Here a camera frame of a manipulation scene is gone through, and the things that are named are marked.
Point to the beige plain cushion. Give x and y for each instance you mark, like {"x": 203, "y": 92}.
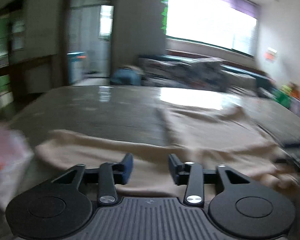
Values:
{"x": 241, "y": 84}

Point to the dark wooden desk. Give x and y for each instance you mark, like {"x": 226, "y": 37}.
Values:
{"x": 29, "y": 77}

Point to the teal window bench sofa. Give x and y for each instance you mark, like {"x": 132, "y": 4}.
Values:
{"x": 262, "y": 81}

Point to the butterfly print cushion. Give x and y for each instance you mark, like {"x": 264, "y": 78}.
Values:
{"x": 200, "y": 74}

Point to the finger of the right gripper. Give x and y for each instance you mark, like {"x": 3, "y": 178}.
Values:
{"x": 292, "y": 154}

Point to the green plastic basin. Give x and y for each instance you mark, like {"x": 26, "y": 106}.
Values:
{"x": 282, "y": 96}

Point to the blue small cabinet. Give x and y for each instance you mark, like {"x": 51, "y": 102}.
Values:
{"x": 76, "y": 66}

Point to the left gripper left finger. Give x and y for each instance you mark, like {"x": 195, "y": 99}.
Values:
{"x": 111, "y": 174}

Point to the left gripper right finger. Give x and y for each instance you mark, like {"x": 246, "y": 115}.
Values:
{"x": 191, "y": 175}

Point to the blue folded blanket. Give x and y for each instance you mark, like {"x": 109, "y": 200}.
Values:
{"x": 127, "y": 75}

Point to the cream beige sweater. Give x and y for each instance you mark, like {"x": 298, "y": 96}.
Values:
{"x": 205, "y": 136}

